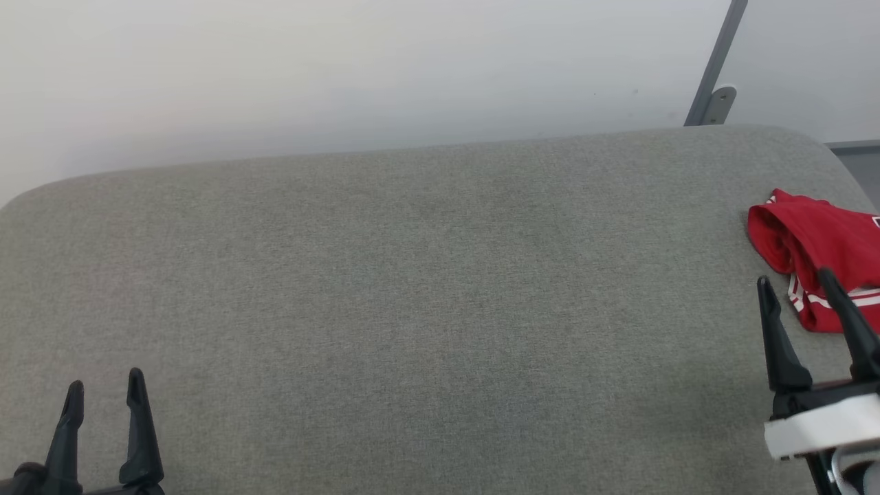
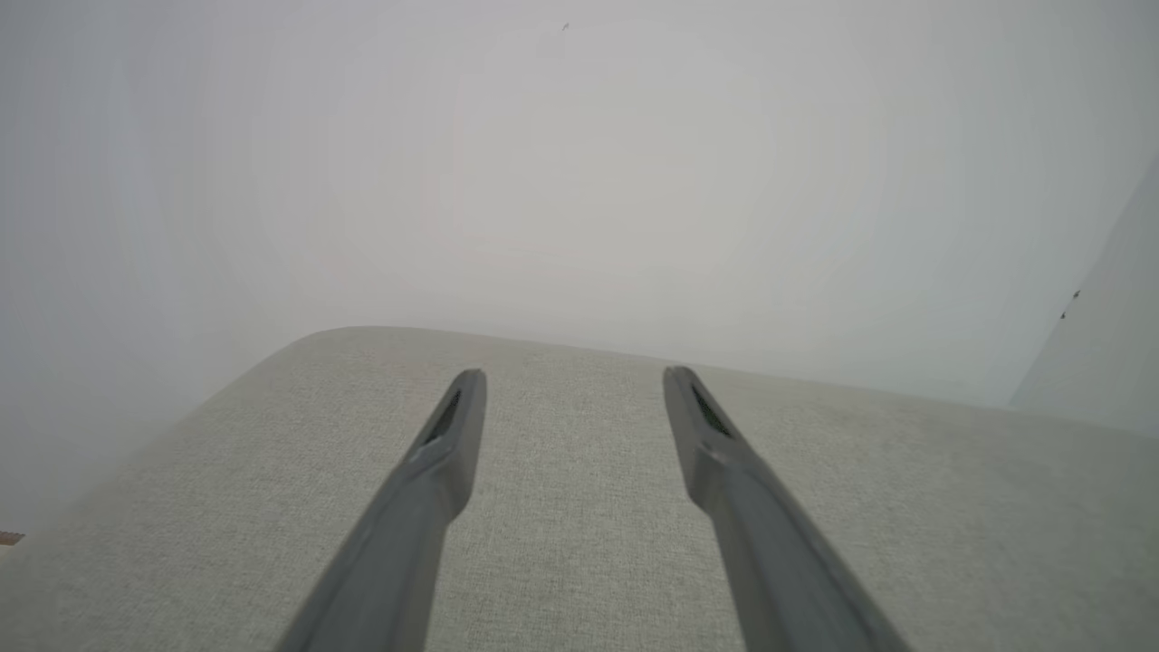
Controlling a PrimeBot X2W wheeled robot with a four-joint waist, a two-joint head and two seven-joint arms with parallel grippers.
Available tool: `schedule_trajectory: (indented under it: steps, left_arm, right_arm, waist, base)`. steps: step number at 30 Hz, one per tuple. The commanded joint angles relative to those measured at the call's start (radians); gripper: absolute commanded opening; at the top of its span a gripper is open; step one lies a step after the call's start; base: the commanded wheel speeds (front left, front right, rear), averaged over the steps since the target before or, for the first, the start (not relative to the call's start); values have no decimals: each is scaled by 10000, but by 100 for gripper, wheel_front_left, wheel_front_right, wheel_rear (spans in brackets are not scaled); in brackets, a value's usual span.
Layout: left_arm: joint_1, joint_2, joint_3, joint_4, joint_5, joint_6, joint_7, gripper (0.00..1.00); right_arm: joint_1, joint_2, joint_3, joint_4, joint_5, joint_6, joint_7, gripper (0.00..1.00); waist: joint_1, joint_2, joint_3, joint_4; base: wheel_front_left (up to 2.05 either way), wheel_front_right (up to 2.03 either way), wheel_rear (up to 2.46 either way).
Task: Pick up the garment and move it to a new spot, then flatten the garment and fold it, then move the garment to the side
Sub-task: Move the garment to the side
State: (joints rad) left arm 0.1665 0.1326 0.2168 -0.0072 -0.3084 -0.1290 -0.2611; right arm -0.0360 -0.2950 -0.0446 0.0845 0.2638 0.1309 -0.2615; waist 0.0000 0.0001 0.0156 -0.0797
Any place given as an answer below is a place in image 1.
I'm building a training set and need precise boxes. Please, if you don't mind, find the grey metal bracket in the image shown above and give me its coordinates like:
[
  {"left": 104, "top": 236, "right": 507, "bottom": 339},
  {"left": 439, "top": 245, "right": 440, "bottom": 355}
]
[{"left": 701, "top": 85, "right": 738, "bottom": 127}]

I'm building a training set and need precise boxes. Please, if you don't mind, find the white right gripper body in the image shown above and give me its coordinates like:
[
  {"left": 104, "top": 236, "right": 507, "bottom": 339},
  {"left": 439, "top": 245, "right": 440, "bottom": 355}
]
[{"left": 764, "top": 376, "right": 880, "bottom": 462}]

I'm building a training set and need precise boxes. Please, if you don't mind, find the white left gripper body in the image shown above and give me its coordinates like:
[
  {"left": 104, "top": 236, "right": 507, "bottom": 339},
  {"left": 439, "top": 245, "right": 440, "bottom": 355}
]
[{"left": 0, "top": 462, "right": 166, "bottom": 495}]

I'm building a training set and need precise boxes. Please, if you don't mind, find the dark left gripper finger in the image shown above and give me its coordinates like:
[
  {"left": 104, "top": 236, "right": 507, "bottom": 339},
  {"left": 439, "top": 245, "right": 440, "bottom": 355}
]
[
  {"left": 44, "top": 379, "right": 85, "bottom": 494},
  {"left": 118, "top": 367, "right": 166, "bottom": 487}
]

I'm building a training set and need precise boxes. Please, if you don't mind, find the grey metal wall bar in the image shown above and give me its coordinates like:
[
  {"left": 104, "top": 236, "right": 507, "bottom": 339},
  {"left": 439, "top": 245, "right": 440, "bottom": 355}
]
[{"left": 684, "top": 0, "right": 749, "bottom": 127}]

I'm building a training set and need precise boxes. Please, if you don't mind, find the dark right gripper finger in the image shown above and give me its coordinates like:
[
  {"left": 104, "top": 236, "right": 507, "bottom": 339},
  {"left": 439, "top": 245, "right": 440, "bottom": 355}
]
[
  {"left": 756, "top": 276, "right": 814, "bottom": 395},
  {"left": 816, "top": 267, "right": 880, "bottom": 383}
]

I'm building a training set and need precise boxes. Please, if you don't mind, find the grey fabric sofa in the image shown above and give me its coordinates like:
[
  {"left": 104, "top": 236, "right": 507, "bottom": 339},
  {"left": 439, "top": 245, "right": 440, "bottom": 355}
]
[{"left": 0, "top": 124, "right": 880, "bottom": 495}]

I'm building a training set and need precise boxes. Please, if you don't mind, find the red basketball jersey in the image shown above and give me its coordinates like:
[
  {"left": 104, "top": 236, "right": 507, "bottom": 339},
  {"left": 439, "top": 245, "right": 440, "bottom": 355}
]
[{"left": 747, "top": 188, "right": 880, "bottom": 335}]

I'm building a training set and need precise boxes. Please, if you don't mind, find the grey wall skirting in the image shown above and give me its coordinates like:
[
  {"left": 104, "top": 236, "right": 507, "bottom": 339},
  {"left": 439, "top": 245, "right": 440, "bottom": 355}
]
[{"left": 825, "top": 140, "right": 880, "bottom": 156}]

